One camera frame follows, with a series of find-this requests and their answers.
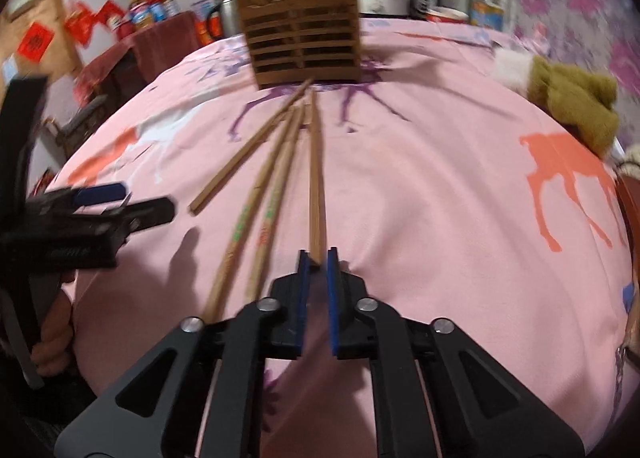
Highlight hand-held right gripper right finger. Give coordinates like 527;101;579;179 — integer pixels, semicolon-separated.
326;248;586;458

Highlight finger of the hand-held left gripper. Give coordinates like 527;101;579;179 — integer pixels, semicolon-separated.
30;182;128;211
102;197;177;239

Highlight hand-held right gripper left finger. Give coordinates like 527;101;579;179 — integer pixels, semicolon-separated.
55;249;307;458

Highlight dark wooden chopstick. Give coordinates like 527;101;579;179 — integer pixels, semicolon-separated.
307;90;322;264
312;90;329;266
189;78;313;214

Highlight light printed bamboo chopstick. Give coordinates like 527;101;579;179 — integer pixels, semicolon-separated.
245;105;307;301
202;105;298;321

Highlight brown wooden chopstick holder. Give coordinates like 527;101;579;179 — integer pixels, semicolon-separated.
237;0;363;89

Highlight person's left hand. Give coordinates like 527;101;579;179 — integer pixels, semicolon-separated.
32;288;76;374

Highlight grey padded chair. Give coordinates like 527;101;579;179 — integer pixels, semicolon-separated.
42;95;108;159

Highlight red cloth covered cabinet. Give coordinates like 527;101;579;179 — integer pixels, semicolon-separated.
75;10;206;109

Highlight blue drink cans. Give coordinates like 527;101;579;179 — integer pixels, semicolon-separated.
147;0;180;23

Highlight steel kettle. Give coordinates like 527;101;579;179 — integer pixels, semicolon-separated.
205;0;246;39

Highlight white rice cooker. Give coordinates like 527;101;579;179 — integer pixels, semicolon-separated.
357;0;413;16

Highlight red and white bowl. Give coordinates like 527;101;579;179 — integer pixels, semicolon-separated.
425;7;471;24

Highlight brown leather wallet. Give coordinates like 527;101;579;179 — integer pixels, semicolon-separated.
612;173;640;259

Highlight olive knit mitten pair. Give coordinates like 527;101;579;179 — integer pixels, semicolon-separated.
492;50;621;159

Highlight white crumpled cloth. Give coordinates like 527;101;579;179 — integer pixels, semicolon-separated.
617;145;640;174

